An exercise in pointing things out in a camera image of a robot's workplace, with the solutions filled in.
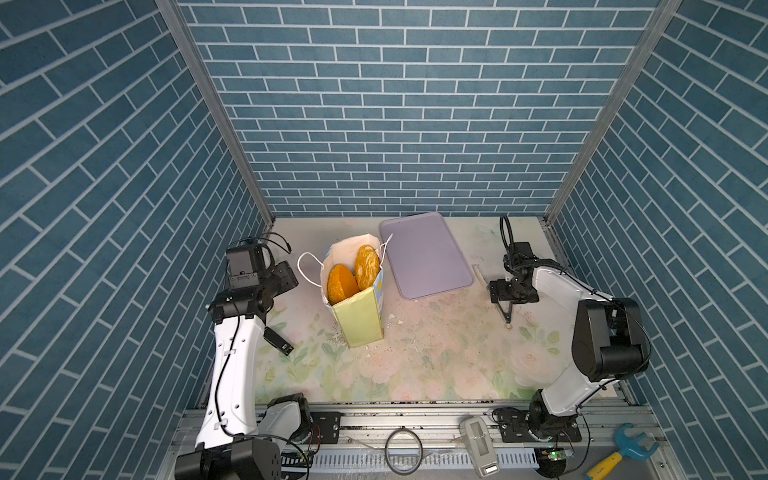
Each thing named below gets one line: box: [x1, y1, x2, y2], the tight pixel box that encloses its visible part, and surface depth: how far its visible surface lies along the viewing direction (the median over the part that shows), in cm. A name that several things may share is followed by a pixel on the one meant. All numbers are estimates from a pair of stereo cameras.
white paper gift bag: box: [320, 233, 384, 349], surface depth 79 cm
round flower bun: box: [355, 244, 381, 290], surface depth 83 cm
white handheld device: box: [459, 416, 500, 478], surface depth 70 cm
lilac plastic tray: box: [379, 212, 474, 300], surface depth 112 cm
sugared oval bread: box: [327, 264, 360, 304], surface depth 81 cm
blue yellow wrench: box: [586, 423, 660, 480], surface depth 71 cm
